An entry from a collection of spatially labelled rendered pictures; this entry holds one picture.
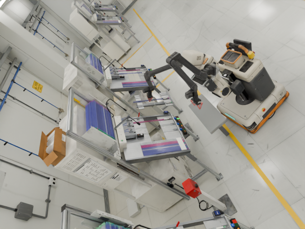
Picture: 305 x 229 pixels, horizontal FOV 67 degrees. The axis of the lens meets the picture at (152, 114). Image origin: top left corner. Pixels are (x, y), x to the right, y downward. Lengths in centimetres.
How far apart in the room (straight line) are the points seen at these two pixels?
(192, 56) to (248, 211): 177
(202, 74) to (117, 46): 504
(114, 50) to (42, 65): 239
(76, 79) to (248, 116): 233
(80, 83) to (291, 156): 281
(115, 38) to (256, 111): 494
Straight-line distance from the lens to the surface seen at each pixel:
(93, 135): 228
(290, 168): 293
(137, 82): 374
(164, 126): 287
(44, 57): 543
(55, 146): 232
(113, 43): 706
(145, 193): 295
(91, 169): 244
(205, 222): 212
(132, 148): 256
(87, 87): 352
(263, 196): 291
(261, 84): 290
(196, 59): 240
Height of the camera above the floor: 267
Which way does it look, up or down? 36 degrees down
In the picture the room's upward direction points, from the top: 51 degrees counter-clockwise
